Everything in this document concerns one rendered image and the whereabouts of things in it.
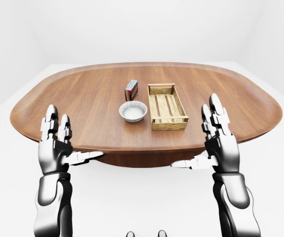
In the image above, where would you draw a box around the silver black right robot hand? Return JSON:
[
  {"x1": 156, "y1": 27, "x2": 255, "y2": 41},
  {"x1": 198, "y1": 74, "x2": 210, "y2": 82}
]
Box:
[{"x1": 170, "y1": 93, "x2": 240, "y2": 176}]

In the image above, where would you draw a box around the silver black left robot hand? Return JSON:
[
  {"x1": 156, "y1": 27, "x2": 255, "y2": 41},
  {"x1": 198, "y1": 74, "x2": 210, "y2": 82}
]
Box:
[{"x1": 38, "y1": 104, "x2": 105, "y2": 175}]

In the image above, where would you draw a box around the wooden slat tray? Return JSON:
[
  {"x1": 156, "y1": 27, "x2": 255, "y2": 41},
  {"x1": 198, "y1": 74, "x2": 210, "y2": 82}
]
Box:
[{"x1": 147, "y1": 83, "x2": 189, "y2": 131}]

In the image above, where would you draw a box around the patterned grey bowl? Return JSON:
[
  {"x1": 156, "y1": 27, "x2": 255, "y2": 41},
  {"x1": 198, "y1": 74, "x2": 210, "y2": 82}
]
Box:
[{"x1": 118, "y1": 101, "x2": 148, "y2": 123}]

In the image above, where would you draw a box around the printed food box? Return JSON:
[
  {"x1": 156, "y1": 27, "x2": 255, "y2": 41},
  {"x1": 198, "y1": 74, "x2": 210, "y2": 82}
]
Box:
[{"x1": 124, "y1": 79, "x2": 139, "y2": 101}]

